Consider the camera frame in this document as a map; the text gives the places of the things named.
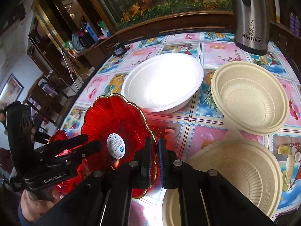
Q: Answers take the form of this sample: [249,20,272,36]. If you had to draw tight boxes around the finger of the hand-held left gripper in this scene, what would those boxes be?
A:
[54,140,103,170]
[35,134,89,157]

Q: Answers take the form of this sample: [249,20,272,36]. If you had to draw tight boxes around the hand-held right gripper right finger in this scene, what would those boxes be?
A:
[158,138,276,226]

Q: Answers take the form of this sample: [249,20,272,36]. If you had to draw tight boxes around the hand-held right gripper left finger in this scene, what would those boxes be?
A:
[33,137,153,226]

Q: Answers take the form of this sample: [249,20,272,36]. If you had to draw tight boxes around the red glass plate with sticker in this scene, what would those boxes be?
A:
[81,94,158,199]

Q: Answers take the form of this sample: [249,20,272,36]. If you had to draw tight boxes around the beige ribbed paper bowl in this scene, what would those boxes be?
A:
[162,188,208,226]
[210,62,289,136]
[187,131,279,218]

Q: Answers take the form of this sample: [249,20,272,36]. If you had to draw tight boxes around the white foam bowl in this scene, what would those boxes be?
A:
[121,53,204,114]

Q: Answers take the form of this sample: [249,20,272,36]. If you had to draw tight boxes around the person's left hand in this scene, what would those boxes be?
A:
[19,188,60,224]

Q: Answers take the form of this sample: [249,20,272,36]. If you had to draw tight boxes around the mop with metal pole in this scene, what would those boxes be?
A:
[61,48,78,91]

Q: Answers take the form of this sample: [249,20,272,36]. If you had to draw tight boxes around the black countertop appliance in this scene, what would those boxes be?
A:
[79,33,96,48]

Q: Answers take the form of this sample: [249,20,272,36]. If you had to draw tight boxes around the small black jar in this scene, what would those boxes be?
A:
[112,42,128,57]

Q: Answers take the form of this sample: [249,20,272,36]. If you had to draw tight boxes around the wooden display shelf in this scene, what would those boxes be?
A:
[27,0,99,92]

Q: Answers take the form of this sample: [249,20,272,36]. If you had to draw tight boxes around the blue box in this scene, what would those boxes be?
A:
[85,22,100,41]

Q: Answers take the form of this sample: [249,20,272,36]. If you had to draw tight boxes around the green bottle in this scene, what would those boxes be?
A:
[98,21,111,37]

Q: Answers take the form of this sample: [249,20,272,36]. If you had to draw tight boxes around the fruit print checked tablecloth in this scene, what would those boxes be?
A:
[63,32,301,226]

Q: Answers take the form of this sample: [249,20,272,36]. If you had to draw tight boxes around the dark wooden cabinet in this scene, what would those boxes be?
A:
[94,11,238,60]

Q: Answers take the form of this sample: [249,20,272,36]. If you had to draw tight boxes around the fish tank with plants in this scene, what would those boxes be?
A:
[80,0,236,31]

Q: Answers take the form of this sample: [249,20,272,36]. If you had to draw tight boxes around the stainless steel kettle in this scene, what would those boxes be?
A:
[228,0,271,56]

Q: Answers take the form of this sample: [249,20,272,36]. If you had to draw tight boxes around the purple bottles on shelf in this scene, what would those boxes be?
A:
[289,11,301,36]

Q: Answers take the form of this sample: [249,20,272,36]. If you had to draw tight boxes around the framed wall picture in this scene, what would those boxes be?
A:
[0,73,24,109]

